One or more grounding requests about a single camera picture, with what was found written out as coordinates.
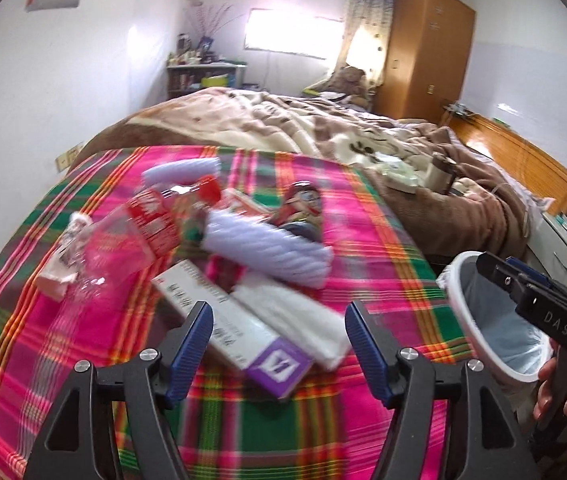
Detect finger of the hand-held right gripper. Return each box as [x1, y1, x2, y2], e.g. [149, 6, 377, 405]
[476, 251, 531, 306]
[505, 256, 567, 307]

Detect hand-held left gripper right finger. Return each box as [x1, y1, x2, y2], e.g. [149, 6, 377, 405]
[344, 300, 534, 480]

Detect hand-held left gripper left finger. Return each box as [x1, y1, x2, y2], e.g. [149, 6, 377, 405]
[24, 300, 214, 480]

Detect white and purple box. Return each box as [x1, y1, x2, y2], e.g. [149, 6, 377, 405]
[151, 258, 314, 402]

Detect white trash bin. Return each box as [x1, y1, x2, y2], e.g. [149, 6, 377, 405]
[436, 251, 557, 396]

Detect white foam net sleeve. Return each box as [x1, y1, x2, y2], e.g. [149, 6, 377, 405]
[142, 156, 222, 192]
[205, 208, 334, 289]

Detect clear bottle with red label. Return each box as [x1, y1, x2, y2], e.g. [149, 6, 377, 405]
[64, 177, 224, 303]

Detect cartoon print snack packet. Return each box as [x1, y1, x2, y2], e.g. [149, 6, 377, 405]
[268, 181, 325, 241]

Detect red and white carton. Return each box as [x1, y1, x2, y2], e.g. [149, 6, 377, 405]
[216, 187, 270, 222]

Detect white pink wrapper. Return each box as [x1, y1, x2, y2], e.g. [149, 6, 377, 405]
[36, 212, 94, 303]

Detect grey bedside cabinet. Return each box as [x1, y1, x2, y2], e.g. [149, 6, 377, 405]
[528, 207, 567, 281]

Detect pale blue bin liner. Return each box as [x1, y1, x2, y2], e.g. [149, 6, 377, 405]
[437, 260, 554, 376]

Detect pink green plaid blanket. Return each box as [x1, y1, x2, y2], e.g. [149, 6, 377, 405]
[0, 146, 474, 480]

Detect wooden headboard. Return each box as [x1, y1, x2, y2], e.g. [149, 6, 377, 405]
[446, 112, 567, 216]

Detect pale green tissue pack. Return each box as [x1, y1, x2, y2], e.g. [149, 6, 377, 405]
[381, 157, 421, 193]

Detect wooden wardrobe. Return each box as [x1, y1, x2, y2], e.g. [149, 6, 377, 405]
[373, 0, 477, 123]

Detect brown teddy bear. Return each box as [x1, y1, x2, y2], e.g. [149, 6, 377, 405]
[331, 65, 370, 104]

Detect brown beige fleece blanket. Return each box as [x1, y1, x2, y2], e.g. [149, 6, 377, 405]
[66, 86, 531, 261]

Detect cluttered bookshelf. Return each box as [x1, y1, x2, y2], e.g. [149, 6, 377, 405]
[166, 59, 248, 102]

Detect patterned curtain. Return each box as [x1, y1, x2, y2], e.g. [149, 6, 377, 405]
[333, 0, 395, 83]

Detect bright window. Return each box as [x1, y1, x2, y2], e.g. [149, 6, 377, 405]
[244, 8, 347, 59]

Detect vase of dry branches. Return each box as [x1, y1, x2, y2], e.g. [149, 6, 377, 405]
[186, 2, 237, 61]

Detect white mug with brown handle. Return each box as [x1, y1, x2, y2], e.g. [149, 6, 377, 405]
[426, 151, 460, 196]

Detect wall socket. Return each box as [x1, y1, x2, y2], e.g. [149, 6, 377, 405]
[55, 142, 84, 173]

